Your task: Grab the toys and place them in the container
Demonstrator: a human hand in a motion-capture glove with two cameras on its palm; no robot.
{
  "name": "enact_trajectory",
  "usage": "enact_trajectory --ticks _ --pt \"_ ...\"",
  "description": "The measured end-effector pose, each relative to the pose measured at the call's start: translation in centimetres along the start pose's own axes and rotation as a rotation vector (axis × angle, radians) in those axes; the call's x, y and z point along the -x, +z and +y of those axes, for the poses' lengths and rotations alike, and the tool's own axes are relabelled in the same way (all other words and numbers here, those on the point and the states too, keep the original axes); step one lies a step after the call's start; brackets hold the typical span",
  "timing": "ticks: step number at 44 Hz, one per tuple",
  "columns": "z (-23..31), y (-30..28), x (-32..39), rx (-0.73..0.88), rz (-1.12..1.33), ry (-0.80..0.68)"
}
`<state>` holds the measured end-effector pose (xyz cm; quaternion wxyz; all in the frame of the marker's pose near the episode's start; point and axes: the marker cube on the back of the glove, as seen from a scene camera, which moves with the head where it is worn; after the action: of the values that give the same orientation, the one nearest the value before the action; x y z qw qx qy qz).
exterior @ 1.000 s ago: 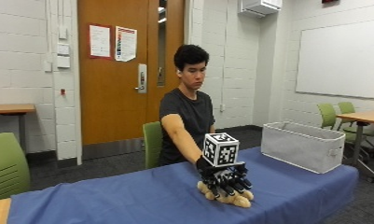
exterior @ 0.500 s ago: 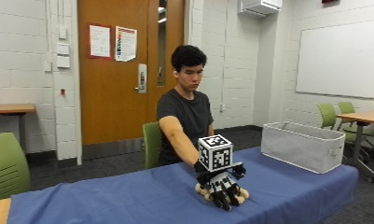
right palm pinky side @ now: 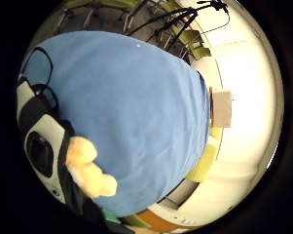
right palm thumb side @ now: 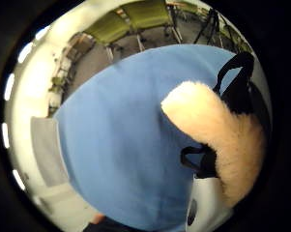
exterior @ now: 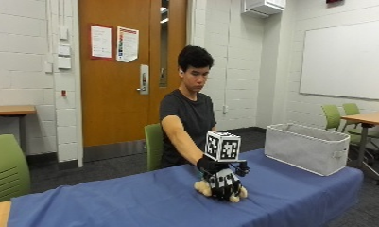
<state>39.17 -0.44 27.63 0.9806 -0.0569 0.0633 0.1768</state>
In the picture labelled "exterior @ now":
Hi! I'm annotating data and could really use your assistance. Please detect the whiteboard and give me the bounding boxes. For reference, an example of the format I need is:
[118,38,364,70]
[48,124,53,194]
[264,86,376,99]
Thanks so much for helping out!
[298,19,379,102]

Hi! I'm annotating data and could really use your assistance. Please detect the beige soft toy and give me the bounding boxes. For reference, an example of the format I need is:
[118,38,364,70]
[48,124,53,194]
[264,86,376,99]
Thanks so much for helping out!
[193,179,248,203]

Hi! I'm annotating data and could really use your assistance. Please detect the white wall switch boxes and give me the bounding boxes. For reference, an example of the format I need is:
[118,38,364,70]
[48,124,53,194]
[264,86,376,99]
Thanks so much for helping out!
[56,25,73,70]

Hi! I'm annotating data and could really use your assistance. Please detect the wooden table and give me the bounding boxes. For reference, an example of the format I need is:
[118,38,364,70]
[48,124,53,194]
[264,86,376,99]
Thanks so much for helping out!
[340,111,379,186]
[0,105,37,155]

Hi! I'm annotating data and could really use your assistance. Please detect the white wall-mounted box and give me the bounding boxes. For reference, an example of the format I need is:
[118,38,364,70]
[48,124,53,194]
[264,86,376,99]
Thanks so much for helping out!
[240,0,287,18]

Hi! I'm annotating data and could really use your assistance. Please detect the grey fabric storage bin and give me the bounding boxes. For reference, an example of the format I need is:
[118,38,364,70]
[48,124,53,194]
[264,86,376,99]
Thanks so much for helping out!
[263,123,351,177]

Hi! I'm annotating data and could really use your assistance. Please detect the green chair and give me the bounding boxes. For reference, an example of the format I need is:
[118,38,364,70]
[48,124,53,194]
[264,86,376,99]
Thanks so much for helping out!
[143,123,165,172]
[341,102,379,159]
[320,104,343,132]
[0,133,32,205]

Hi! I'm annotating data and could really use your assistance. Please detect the blue tablecloth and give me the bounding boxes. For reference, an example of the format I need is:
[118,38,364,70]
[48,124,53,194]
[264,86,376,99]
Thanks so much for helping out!
[7,148,365,227]

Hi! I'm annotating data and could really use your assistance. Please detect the white cube of black markers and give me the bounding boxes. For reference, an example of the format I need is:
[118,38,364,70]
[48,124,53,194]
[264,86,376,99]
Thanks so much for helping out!
[202,131,243,163]

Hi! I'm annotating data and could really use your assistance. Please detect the white paper notice red border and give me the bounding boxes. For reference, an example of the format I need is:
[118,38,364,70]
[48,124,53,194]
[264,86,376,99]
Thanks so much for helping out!
[89,24,113,61]

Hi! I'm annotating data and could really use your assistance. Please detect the the person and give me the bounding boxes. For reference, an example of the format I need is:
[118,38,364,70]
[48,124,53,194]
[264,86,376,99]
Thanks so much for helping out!
[158,44,219,169]

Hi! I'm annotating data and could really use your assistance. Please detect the colourful paper poster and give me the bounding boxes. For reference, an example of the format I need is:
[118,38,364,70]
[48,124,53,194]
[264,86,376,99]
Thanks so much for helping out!
[116,26,139,63]

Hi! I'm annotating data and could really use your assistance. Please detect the silver door handle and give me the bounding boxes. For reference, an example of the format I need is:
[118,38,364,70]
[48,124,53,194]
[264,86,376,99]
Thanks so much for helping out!
[135,63,150,96]

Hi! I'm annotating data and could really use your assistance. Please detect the wooden door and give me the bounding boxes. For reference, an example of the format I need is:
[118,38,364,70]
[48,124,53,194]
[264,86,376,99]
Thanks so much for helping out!
[77,0,189,148]

